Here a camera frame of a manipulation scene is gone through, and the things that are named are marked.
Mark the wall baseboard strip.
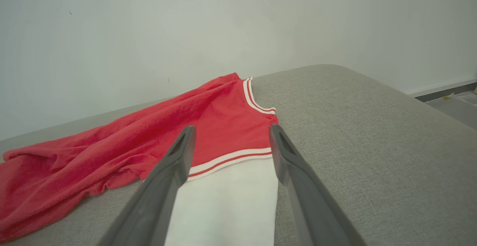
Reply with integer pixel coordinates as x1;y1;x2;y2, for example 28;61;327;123
410;77;477;103

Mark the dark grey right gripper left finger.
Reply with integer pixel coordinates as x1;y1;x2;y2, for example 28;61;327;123
97;126;197;246

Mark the red Bulls basketball jersey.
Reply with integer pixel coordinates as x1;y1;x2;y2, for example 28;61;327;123
0;73;279;246

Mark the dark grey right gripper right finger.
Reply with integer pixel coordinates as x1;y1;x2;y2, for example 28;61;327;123
268;124;369;246

